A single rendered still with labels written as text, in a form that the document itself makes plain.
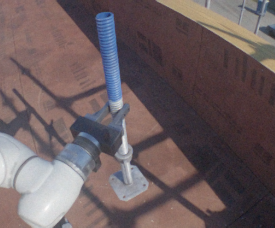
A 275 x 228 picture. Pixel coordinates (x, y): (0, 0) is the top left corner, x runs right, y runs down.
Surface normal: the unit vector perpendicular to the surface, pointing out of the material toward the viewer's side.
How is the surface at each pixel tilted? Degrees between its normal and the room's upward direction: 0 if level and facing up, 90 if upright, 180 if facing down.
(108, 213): 0
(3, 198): 0
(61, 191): 49
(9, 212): 0
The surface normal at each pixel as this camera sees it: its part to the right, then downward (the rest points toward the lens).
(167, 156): -0.04, -0.68
